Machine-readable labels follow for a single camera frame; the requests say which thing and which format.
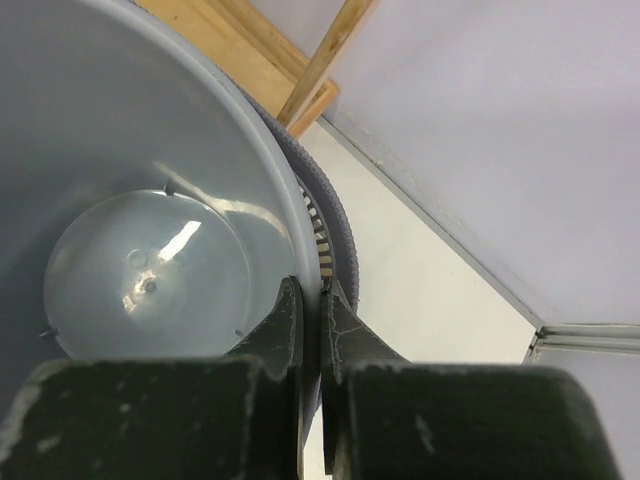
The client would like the grey slotted laundry basket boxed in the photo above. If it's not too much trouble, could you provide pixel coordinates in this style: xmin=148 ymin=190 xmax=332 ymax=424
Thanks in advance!
xmin=208 ymin=64 xmax=359 ymax=320

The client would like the grey round plastic bin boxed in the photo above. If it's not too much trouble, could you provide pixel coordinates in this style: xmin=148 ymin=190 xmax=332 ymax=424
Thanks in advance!
xmin=1 ymin=1 xmax=321 ymax=408

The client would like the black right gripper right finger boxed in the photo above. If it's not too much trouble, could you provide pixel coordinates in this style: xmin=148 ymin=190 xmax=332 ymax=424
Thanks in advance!
xmin=320 ymin=282 xmax=620 ymax=479

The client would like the wooden frame tray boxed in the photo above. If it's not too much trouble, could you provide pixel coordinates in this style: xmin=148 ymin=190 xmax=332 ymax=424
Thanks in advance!
xmin=138 ymin=0 xmax=309 ymax=116

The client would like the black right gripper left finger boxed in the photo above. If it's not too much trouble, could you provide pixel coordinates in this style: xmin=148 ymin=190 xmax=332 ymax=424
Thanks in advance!
xmin=1 ymin=277 xmax=304 ymax=479

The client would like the wooden upright post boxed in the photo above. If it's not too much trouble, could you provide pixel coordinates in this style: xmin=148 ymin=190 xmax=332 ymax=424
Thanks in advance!
xmin=277 ymin=0 xmax=378 ymax=129

